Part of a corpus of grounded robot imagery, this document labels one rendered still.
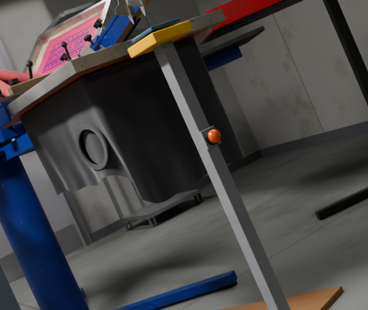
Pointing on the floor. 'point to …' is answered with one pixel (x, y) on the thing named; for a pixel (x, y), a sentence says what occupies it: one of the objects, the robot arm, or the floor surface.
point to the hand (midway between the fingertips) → (140, 15)
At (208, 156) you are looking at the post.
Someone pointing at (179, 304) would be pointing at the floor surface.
